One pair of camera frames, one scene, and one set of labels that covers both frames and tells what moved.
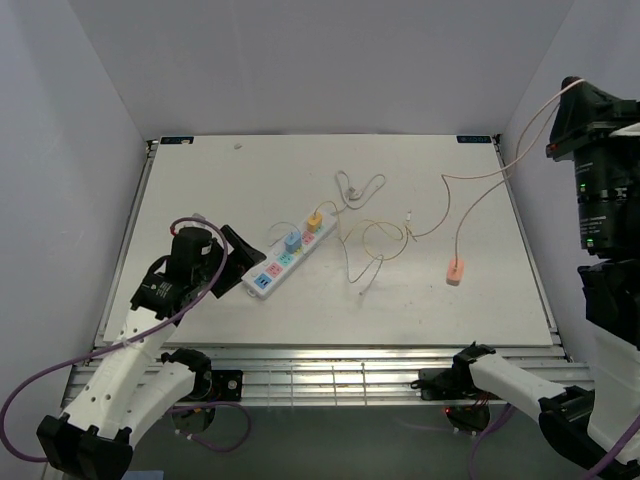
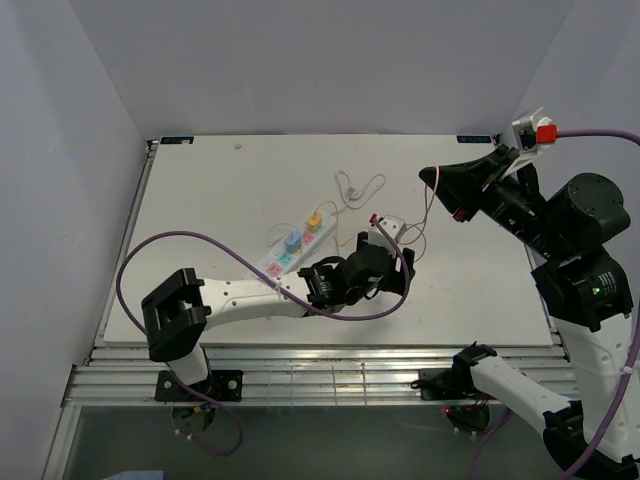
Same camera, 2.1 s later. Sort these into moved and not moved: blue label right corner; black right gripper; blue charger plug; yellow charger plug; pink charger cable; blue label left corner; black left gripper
Moved: black right gripper; black left gripper; pink charger cable
Not moved: yellow charger plug; blue label right corner; blue charger plug; blue label left corner
